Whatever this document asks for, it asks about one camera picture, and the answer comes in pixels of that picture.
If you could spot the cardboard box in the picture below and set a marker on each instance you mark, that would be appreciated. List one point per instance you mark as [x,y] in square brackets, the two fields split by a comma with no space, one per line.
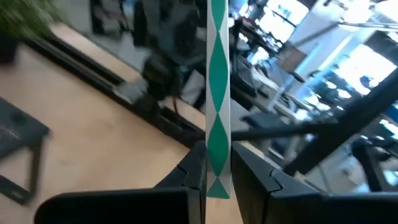
[290,57]

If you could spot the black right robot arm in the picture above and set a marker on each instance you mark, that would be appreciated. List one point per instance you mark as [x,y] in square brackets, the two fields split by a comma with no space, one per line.
[164,56]

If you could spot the black aluminium rig frame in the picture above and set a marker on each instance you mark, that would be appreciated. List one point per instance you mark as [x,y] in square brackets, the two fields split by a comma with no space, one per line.
[93,74]

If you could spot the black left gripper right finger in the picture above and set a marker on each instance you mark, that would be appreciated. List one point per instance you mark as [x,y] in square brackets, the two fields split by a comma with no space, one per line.
[311,208]

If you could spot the potted green artificial plant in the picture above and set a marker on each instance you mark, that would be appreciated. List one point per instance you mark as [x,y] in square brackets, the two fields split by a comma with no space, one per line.
[18,21]

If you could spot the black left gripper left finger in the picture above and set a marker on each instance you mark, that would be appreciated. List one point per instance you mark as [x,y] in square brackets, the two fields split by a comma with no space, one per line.
[130,208]

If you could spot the black perforated metal shelf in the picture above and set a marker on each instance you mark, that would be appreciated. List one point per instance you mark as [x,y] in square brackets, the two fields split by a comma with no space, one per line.
[15,130]

